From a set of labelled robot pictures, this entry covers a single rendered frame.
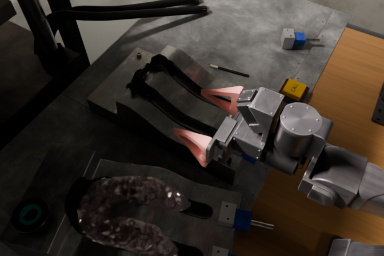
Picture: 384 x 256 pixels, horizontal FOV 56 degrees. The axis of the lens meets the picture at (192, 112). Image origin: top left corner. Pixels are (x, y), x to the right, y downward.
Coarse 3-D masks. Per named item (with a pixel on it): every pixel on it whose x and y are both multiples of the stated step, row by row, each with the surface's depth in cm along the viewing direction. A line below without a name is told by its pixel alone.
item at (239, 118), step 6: (240, 114) 59; (240, 120) 58; (234, 126) 57; (228, 138) 56; (222, 144) 56; (228, 144) 56; (228, 150) 58; (264, 150) 56; (222, 156) 58; (228, 156) 60; (264, 156) 58; (222, 162) 60
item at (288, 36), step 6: (288, 30) 128; (282, 36) 129; (288, 36) 126; (294, 36) 126; (300, 36) 128; (282, 42) 129; (288, 42) 127; (294, 42) 128; (300, 42) 128; (282, 48) 130; (288, 48) 129
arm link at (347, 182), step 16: (320, 160) 56; (336, 160) 54; (352, 160) 54; (320, 176) 53; (336, 176) 52; (352, 176) 52; (368, 176) 52; (336, 192) 53; (352, 192) 51; (368, 192) 51; (352, 208) 54; (368, 208) 53
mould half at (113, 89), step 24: (168, 48) 111; (120, 72) 115; (192, 72) 109; (96, 96) 109; (120, 96) 100; (168, 96) 102; (192, 96) 106; (120, 120) 106; (144, 120) 98; (168, 120) 100; (216, 120) 101; (168, 144) 101; (216, 168) 96; (240, 168) 96
